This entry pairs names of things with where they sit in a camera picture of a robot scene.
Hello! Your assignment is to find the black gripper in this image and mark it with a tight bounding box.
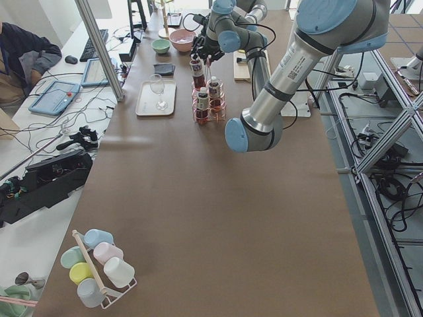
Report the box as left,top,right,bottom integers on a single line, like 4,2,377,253
190,31,225,62

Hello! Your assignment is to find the tea bottle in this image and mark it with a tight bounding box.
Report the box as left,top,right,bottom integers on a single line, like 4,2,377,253
208,76,221,110
190,57,206,90
196,87,209,124

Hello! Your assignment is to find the copper wire bottle basket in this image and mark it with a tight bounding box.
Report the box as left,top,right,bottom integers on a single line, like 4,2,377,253
192,65,227,123

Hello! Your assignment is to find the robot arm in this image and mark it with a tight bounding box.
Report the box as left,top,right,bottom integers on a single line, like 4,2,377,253
190,1,270,98
225,1,390,153

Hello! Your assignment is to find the tea bottle at basket end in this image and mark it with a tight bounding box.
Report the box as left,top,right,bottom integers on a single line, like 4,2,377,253
190,57,206,90

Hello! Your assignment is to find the tea bottle by robot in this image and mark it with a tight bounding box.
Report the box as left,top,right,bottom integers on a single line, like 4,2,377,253
208,76,221,110

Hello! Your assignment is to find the pink bowl of ice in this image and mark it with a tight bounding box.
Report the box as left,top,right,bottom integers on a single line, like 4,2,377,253
169,29,196,53

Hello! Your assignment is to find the bamboo cutting board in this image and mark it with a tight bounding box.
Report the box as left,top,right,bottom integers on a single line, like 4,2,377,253
233,50,251,82

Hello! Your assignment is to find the wooden mug tree stand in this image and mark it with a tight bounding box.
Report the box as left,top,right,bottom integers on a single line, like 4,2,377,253
154,0,174,40

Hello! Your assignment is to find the grey folded cloth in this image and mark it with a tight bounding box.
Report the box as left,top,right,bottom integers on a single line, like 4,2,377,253
153,63,176,76

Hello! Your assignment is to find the clear wine glass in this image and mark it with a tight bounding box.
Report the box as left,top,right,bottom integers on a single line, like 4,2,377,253
149,74,168,110

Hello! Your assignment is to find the cream rabbit tray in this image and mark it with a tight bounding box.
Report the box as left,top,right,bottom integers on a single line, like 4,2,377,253
135,79,176,116

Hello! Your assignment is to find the blue teach pendant far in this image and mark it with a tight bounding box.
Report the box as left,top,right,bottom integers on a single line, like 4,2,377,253
81,58,108,88

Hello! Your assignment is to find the blue teach pendant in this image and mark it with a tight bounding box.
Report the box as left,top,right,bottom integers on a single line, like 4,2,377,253
28,81,81,116
81,58,108,88

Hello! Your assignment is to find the black keyboard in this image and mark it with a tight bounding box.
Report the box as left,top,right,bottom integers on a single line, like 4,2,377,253
79,28,109,63

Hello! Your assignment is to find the black computer mouse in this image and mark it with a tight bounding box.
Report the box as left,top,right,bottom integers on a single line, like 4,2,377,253
65,55,79,65

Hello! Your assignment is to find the blue teach pendant near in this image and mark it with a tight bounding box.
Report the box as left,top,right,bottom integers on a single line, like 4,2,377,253
28,81,81,116

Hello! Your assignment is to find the metal reacher grabber tool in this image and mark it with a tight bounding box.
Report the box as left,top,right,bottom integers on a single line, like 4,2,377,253
0,129,63,180

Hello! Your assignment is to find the seated person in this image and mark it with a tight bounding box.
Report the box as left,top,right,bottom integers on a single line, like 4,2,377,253
1,22,62,117

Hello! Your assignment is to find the black device on desk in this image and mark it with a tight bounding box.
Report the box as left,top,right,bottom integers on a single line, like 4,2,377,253
1,149,93,225

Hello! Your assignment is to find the blue plastic cup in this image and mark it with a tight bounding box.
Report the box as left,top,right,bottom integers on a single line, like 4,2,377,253
83,229,114,249

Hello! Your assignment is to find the pink plastic cup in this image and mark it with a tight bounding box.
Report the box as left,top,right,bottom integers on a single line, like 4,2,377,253
93,242,124,265

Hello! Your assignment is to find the white plastic cup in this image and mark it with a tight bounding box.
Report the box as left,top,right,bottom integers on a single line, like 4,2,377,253
103,257,135,288

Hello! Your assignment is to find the green plastic cup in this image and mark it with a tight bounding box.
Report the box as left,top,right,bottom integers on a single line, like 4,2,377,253
60,246,85,269

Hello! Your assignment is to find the yellow plastic cup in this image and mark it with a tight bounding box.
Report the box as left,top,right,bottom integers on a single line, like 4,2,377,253
69,262,93,285

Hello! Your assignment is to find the white cup drying rack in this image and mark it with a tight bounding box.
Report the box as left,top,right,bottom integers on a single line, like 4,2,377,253
72,230,137,310

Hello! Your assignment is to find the grey plastic cup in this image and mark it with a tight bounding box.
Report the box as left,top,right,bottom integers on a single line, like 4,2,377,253
77,278,105,308

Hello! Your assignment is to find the steel jigger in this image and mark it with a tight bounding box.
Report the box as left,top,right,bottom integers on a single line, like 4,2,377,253
15,271,46,289

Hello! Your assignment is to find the green bowl with chopsticks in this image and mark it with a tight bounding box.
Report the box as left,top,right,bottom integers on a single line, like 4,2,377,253
1,285,38,316

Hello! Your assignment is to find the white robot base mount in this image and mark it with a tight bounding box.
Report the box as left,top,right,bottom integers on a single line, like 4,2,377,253
281,90,311,118

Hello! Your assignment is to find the aluminium frame post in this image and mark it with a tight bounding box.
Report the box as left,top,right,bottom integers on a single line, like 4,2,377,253
75,0,124,102

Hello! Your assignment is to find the aluminium side frame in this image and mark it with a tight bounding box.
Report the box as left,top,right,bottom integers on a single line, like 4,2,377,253
321,43,422,316

